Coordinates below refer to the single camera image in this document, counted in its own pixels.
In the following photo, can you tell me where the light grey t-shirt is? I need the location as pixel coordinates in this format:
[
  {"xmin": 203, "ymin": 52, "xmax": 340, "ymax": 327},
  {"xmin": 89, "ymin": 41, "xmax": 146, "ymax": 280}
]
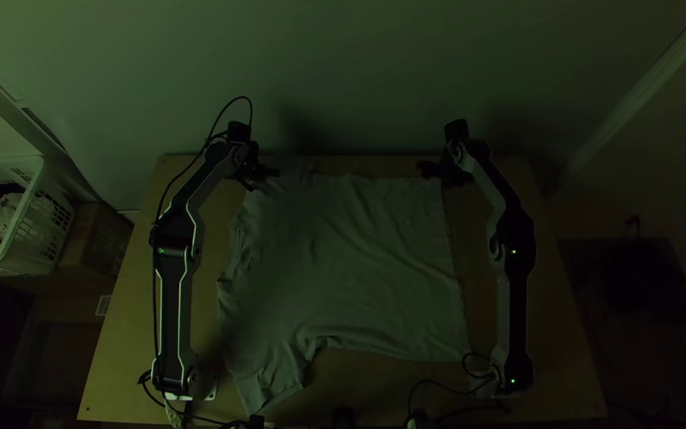
[{"xmin": 216, "ymin": 157, "xmax": 472, "ymax": 415}]

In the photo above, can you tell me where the black cable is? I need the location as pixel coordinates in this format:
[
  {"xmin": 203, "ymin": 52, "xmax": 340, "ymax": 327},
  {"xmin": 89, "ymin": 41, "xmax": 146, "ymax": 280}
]
[
  {"xmin": 152, "ymin": 95, "xmax": 255, "ymax": 241},
  {"xmin": 137, "ymin": 369, "xmax": 250, "ymax": 428},
  {"xmin": 407, "ymin": 350, "xmax": 506, "ymax": 427}
]

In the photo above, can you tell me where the white laundry basket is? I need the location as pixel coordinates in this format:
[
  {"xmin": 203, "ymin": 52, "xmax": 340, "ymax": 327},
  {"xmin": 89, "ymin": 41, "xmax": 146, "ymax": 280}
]
[{"xmin": 0, "ymin": 155, "xmax": 77, "ymax": 279}]

